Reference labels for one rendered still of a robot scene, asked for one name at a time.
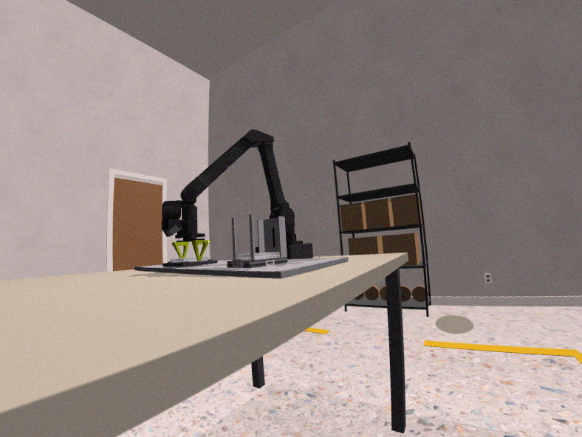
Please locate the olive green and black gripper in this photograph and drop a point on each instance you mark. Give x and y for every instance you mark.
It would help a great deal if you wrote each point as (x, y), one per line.
(193, 237)

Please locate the white well plate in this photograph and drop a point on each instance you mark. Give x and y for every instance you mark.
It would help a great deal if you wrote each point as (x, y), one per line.
(259, 255)
(178, 260)

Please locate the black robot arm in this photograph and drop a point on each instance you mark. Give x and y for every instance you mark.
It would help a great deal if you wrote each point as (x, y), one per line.
(171, 210)

